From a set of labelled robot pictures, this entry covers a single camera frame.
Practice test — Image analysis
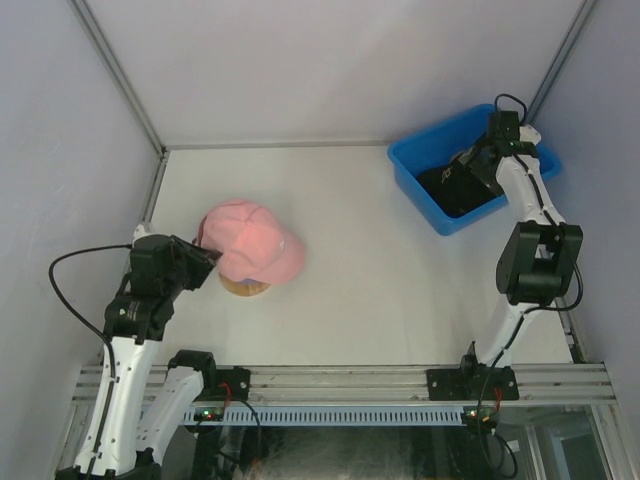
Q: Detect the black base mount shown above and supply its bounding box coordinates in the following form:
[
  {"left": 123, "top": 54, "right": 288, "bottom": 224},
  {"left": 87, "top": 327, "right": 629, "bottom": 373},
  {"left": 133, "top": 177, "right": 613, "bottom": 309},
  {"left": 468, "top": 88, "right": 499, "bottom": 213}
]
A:
[
  {"left": 426, "top": 365, "right": 520, "bottom": 401},
  {"left": 196, "top": 366, "right": 251, "bottom": 401}
]

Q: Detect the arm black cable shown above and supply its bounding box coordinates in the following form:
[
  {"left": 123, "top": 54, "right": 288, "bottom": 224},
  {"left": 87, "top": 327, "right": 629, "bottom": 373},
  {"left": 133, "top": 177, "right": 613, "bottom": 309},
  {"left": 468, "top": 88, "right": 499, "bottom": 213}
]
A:
[
  {"left": 47, "top": 242, "right": 134, "bottom": 351},
  {"left": 474, "top": 92, "right": 586, "bottom": 411}
]

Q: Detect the pink baseball cap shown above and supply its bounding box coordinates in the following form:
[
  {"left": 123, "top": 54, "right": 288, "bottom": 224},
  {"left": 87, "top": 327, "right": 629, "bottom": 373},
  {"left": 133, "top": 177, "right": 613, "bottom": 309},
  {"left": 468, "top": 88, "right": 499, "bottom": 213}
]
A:
[{"left": 196, "top": 199, "right": 306, "bottom": 285}]

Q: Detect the blue plastic bin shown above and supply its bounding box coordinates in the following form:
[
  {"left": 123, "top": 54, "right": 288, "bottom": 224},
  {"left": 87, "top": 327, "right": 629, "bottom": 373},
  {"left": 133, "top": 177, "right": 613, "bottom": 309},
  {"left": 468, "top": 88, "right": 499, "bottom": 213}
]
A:
[{"left": 388, "top": 103, "right": 561, "bottom": 236}]

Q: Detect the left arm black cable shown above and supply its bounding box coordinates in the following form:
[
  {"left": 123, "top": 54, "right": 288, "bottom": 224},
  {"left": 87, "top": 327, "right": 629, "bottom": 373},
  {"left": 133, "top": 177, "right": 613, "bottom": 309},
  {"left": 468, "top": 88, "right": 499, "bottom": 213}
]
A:
[{"left": 47, "top": 242, "right": 134, "bottom": 351}]

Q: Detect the black baseball cap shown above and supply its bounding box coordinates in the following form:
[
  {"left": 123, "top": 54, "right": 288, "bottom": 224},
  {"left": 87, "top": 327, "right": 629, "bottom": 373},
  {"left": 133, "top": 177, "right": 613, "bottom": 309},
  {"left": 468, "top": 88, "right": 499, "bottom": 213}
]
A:
[{"left": 416, "top": 163, "right": 497, "bottom": 218}]

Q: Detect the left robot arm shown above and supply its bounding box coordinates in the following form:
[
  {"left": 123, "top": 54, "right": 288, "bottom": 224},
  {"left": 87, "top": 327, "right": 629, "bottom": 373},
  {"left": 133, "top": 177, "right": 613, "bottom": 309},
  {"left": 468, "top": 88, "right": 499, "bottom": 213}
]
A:
[{"left": 55, "top": 233, "right": 221, "bottom": 479}]

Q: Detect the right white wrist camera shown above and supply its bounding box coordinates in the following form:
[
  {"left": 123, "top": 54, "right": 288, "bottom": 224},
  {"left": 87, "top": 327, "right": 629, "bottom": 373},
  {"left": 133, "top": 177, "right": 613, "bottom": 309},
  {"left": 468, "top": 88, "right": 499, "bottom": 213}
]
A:
[{"left": 519, "top": 124, "right": 542, "bottom": 145}]

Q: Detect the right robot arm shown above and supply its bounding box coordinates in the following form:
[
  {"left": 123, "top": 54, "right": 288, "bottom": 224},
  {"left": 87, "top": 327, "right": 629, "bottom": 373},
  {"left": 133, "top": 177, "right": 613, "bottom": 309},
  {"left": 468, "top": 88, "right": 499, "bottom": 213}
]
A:
[{"left": 459, "top": 109, "right": 583, "bottom": 399}]

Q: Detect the wooden hat stand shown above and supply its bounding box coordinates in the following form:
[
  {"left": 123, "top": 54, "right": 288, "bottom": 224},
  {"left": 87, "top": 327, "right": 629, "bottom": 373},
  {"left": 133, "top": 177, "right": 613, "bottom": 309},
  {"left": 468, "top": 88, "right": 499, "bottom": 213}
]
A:
[{"left": 218, "top": 273, "right": 271, "bottom": 297}]

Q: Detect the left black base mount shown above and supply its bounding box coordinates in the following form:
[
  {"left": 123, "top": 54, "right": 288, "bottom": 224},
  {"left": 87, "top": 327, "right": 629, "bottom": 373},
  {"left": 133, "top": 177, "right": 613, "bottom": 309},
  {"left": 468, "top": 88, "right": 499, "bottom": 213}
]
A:
[{"left": 196, "top": 366, "right": 251, "bottom": 401}]

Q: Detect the aluminium front rail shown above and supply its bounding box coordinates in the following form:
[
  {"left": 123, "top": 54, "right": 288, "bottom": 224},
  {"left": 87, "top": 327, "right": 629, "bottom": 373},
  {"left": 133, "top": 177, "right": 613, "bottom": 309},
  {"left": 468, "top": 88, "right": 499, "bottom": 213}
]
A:
[{"left": 72, "top": 363, "right": 617, "bottom": 404}]

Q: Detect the perforated cable tray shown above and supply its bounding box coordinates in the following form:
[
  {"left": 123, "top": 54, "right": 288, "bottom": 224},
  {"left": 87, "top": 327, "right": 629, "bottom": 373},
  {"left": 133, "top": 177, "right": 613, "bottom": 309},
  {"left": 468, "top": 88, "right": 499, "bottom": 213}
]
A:
[{"left": 179, "top": 403, "right": 464, "bottom": 427}]

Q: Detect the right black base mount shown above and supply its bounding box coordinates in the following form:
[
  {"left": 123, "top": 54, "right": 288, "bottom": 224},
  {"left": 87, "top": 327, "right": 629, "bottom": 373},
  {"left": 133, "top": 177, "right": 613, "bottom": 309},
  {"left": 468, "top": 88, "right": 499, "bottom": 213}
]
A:
[{"left": 426, "top": 365, "right": 520, "bottom": 401}]

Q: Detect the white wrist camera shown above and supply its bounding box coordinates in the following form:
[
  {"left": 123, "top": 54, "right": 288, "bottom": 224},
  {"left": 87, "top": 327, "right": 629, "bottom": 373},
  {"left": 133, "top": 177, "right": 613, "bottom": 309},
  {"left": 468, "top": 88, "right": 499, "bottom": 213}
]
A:
[
  {"left": 519, "top": 124, "right": 542, "bottom": 145},
  {"left": 132, "top": 222, "right": 154, "bottom": 244}
]

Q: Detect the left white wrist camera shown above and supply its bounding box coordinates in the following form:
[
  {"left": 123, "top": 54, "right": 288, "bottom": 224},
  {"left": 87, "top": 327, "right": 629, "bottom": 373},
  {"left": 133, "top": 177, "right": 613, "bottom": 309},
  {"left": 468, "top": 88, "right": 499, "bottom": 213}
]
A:
[{"left": 132, "top": 222, "right": 154, "bottom": 244}]

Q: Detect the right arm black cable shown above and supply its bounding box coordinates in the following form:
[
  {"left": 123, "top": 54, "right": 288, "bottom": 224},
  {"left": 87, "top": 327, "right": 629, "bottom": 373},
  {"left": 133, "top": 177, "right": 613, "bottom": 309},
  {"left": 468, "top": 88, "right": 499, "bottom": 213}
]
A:
[{"left": 474, "top": 92, "right": 586, "bottom": 411}]

